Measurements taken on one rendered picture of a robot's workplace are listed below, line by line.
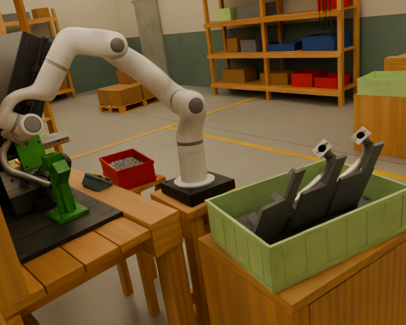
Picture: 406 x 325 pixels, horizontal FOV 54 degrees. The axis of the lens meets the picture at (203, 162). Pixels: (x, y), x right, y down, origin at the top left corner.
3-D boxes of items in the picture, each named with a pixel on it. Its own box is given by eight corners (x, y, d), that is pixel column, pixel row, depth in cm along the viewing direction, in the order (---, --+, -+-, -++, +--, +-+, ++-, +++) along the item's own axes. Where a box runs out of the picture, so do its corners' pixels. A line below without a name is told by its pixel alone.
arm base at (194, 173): (200, 171, 198) (196, 135, 193) (223, 180, 183) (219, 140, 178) (166, 182, 188) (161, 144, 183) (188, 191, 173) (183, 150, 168)
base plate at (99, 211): (26, 167, 244) (24, 164, 243) (123, 215, 166) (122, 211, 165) (-50, 193, 218) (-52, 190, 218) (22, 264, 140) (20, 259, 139)
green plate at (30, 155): (43, 163, 189) (27, 121, 186) (49, 162, 183) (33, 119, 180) (19, 172, 182) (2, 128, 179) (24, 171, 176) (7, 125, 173)
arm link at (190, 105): (197, 137, 188) (191, 86, 181) (214, 145, 171) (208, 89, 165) (173, 142, 183) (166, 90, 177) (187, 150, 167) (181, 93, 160)
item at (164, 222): (40, 173, 271) (35, 152, 266) (184, 242, 165) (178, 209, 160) (20, 180, 263) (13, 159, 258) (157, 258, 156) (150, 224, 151)
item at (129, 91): (143, 97, 912) (136, 64, 887) (167, 99, 860) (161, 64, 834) (99, 111, 832) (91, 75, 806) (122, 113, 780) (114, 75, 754)
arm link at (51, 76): (28, 49, 141) (-9, 127, 142) (70, 71, 150) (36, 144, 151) (24, 48, 148) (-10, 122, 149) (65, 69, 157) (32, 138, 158)
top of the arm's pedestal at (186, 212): (203, 178, 210) (202, 171, 208) (245, 195, 185) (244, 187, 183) (151, 200, 193) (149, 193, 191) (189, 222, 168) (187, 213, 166)
